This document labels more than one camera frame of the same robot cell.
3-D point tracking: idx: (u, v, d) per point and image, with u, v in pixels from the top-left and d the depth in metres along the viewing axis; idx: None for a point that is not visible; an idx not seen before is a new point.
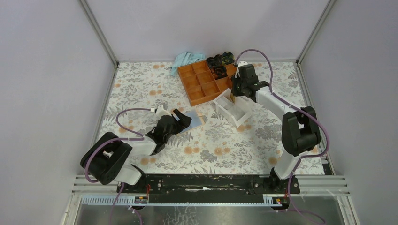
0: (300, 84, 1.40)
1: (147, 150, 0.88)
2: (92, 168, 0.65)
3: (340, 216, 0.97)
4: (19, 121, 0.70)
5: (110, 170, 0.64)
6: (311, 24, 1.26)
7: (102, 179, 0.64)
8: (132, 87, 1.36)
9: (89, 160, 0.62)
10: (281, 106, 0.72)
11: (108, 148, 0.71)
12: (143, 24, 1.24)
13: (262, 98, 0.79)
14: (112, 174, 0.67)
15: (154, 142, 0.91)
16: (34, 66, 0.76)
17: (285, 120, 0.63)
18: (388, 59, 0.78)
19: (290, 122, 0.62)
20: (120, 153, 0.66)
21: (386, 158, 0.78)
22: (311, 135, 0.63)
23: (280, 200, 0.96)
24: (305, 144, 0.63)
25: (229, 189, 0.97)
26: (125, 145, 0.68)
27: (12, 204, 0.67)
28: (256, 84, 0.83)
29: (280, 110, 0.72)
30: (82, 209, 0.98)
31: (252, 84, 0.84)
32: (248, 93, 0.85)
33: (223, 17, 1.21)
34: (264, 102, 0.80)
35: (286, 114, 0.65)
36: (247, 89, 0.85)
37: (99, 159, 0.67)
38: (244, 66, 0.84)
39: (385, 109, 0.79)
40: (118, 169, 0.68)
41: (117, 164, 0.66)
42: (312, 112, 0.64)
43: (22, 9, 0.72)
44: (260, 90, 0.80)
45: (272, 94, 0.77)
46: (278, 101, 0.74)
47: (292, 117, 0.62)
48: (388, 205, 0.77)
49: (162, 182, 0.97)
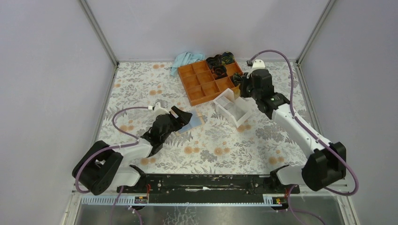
0: (300, 84, 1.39)
1: (144, 153, 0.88)
2: (83, 178, 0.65)
3: (340, 216, 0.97)
4: (19, 121, 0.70)
5: (102, 180, 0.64)
6: (311, 24, 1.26)
7: (93, 190, 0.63)
8: (132, 87, 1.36)
9: (80, 170, 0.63)
10: (307, 138, 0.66)
11: (100, 157, 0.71)
12: (143, 24, 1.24)
13: (280, 118, 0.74)
14: (104, 183, 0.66)
15: (150, 144, 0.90)
16: (34, 66, 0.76)
17: (313, 159, 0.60)
18: (389, 59, 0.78)
19: (319, 162, 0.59)
20: (111, 163, 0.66)
21: (387, 158, 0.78)
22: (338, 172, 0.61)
23: (281, 200, 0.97)
24: (331, 180, 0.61)
25: (229, 189, 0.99)
26: (116, 153, 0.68)
27: (12, 203, 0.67)
28: (273, 99, 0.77)
29: (304, 143, 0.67)
30: (82, 209, 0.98)
31: (268, 99, 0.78)
32: (263, 108, 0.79)
33: (223, 17, 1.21)
34: (282, 122, 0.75)
35: (314, 152, 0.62)
36: (262, 103, 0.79)
37: (91, 169, 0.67)
38: (259, 75, 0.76)
39: (386, 109, 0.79)
40: (110, 178, 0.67)
41: (107, 174, 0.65)
42: (341, 150, 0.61)
43: (23, 9, 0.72)
44: (279, 108, 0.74)
45: (294, 117, 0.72)
46: (303, 130, 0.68)
47: (320, 157, 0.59)
48: (389, 205, 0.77)
49: (162, 182, 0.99)
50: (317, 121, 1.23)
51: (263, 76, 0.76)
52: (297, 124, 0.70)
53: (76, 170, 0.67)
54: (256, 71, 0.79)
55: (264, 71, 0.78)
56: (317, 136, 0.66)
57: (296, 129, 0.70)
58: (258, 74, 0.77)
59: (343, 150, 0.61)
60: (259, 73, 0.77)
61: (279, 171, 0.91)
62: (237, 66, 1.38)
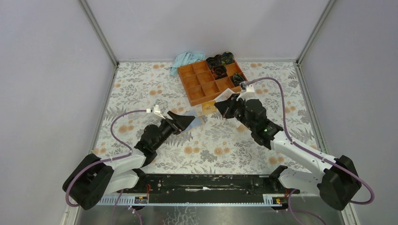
0: (300, 84, 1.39)
1: (137, 162, 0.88)
2: (73, 192, 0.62)
3: (340, 216, 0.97)
4: (19, 120, 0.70)
5: (92, 194, 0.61)
6: (311, 24, 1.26)
7: (84, 204, 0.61)
8: (132, 87, 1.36)
9: (70, 183, 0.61)
10: (313, 160, 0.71)
11: (90, 170, 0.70)
12: (143, 24, 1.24)
13: (281, 147, 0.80)
14: (95, 198, 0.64)
15: (142, 154, 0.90)
16: (34, 65, 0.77)
17: (327, 180, 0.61)
18: (389, 59, 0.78)
19: (332, 182, 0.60)
20: (103, 176, 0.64)
21: (387, 158, 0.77)
22: (353, 185, 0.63)
23: (281, 200, 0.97)
24: (348, 195, 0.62)
25: (229, 189, 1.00)
26: (108, 167, 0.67)
27: (12, 203, 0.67)
28: (267, 130, 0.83)
29: (313, 166, 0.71)
30: (82, 209, 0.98)
31: (263, 131, 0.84)
32: (260, 140, 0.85)
33: (224, 17, 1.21)
34: (281, 149, 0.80)
35: (325, 173, 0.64)
36: (258, 137, 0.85)
37: (80, 183, 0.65)
38: (255, 111, 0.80)
39: (386, 109, 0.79)
40: (100, 193, 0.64)
41: (99, 188, 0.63)
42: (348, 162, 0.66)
43: (23, 9, 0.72)
44: (275, 139, 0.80)
45: (292, 143, 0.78)
46: (308, 155, 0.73)
47: (332, 177, 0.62)
48: (389, 205, 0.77)
49: (162, 182, 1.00)
50: (317, 121, 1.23)
51: (258, 111, 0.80)
52: (299, 149, 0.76)
53: (66, 184, 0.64)
54: (250, 105, 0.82)
55: (259, 106, 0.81)
56: (322, 155, 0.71)
57: (300, 153, 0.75)
58: (254, 110, 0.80)
59: (351, 162, 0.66)
60: (254, 108, 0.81)
61: (281, 176, 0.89)
62: (237, 66, 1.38)
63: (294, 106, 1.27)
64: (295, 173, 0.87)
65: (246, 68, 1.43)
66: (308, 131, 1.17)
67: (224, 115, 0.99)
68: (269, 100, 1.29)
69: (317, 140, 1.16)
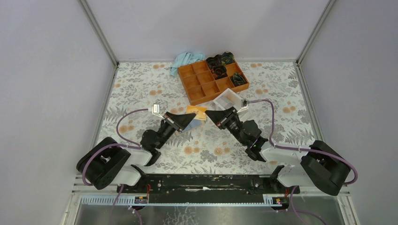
0: (300, 84, 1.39)
1: (141, 160, 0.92)
2: (88, 172, 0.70)
3: (340, 216, 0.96)
4: (19, 120, 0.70)
5: (106, 175, 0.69)
6: (312, 23, 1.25)
7: (97, 183, 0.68)
8: (132, 87, 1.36)
9: (86, 164, 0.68)
10: (293, 153, 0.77)
11: (106, 153, 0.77)
12: (143, 24, 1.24)
13: (269, 154, 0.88)
14: (108, 178, 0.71)
15: (150, 152, 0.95)
16: (33, 65, 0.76)
17: (306, 166, 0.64)
18: (389, 59, 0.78)
19: (312, 167, 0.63)
20: (119, 158, 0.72)
21: (387, 159, 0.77)
22: (340, 167, 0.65)
23: (281, 200, 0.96)
24: (340, 177, 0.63)
25: (229, 189, 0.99)
26: (124, 150, 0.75)
27: (12, 204, 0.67)
28: (256, 144, 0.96)
29: (295, 159, 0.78)
30: (82, 209, 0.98)
31: (254, 146, 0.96)
32: (253, 155, 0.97)
33: (223, 18, 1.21)
34: (271, 156, 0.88)
35: (303, 160, 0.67)
36: (252, 152, 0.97)
37: (96, 163, 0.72)
38: (252, 134, 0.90)
39: (386, 109, 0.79)
40: (113, 175, 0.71)
41: (113, 169, 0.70)
42: (325, 146, 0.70)
43: (22, 9, 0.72)
44: (263, 149, 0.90)
45: (275, 147, 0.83)
46: (287, 150, 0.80)
47: (311, 161, 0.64)
48: (390, 206, 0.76)
49: (162, 182, 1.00)
50: (317, 122, 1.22)
51: (255, 133, 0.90)
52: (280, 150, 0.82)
53: (82, 164, 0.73)
54: (248, 127, 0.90)
55: (255, 127, 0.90)
56: (297, 146, 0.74)
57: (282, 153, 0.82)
58: (251, 132, 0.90)
59: (325, 145, 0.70)
60: (251, 131, 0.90)
61: (279, 176, 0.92)
62: (237, 66, 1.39)
63: (294, 106, 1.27)
64: (292, 169, 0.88)
65: (246, 68, 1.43)
66: (308, 131, 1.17)
67: (218, 124, 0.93)
68: (265, 105, 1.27)
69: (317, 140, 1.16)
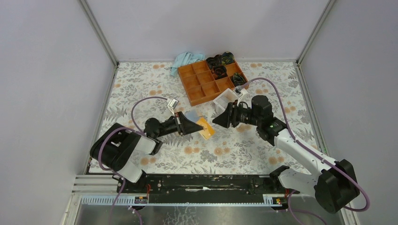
0: (300, 84, 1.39)
1: (149, 146, 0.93)
2: (103, 156, 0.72)
3: (340, 216, 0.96)
4: (18, 120, 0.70)
5: (121, 156, 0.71)
6: (312, 23, 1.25)
7: (113, 166, 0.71)
8: (132, 87, 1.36)
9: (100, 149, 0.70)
10: (313, 160, 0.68)
11: (116, 138, 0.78)
12: (144, 24, 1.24)
13: (283, 144, 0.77)
14: (122, 161, 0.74)
15: (154, 140, 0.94)
16: (34, 65, 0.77)
17: (323, 181, 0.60)
18: (389, 59, 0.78)
19: (328, 183, 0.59)
20: (130, 140, 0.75)
21: (387, 158, 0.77)
22: (351, 191, 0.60)
23: (281, 200, 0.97)
24: (344, 200, 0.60)
25: (229, 189, 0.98)
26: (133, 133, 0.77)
27: (12, 205, 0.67)
28: (273, 125, 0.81)
29: (312, 167, 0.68)
30: (82, 209, 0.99)
31: (268, 126, 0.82)
32: (264, 136, 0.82)
33: (223, 18, 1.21)
34: (283, 147, 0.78)
35: (322, 173, 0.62)
36: (264, 131, 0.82)
37: (108, 147, 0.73)
38: (260, 105, 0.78)
39: (386, 108, 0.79)
40: (127, 155, 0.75)
41: (126, 151, 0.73)
42: (348, 166, 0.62)
43: (22, 8, 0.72)
44: (279, 135, 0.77)
45: (295, 141, 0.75)
46: (309, 154, 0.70)
47: (329, 178, 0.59)
48: (390, 205, 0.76)
49: (162, 183, 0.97)
50: (317, 122, 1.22)
51: (264, 105, 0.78)
52: (302, 148, 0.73)
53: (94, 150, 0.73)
54: (257, 100, 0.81)
55: (264, 101, 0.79)
56: (322, 156, 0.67)
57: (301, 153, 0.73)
58: (259, 104, 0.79)
59: (351, 167, 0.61)
60: (260, 102, 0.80)
61: (281, 175, 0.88)
62: (237, 66, 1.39)
63: (294, 106, 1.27)
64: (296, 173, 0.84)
65: (246, 68, 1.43)
66: (308, 131, 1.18)
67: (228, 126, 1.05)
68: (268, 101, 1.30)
69: (317, 140, 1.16)
